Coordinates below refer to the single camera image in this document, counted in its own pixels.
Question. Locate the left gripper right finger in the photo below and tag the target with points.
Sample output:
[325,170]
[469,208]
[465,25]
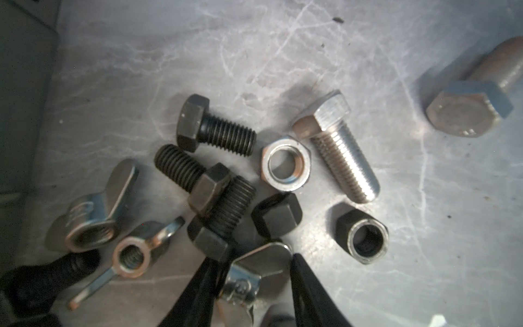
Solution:
[312,304]

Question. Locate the black hex bolt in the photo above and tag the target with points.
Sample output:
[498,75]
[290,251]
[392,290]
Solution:
[204,185]
[196,126]
[213,235]

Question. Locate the black hex nut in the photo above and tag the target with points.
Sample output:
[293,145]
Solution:
[277,215]
[362,236]

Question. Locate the silver hex bolt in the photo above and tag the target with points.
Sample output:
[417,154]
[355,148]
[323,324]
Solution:
[323,123]
[470,108]

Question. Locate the silver hex nut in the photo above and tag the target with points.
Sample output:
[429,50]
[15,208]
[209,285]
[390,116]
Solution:
[285,164]

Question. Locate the grey plastic organizer box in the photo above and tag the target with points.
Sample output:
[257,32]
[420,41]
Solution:
[29,42]

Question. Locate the silver hex bolt upright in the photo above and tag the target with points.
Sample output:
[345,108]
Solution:
[323,123]

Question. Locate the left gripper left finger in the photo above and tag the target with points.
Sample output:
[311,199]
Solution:
[195,305]

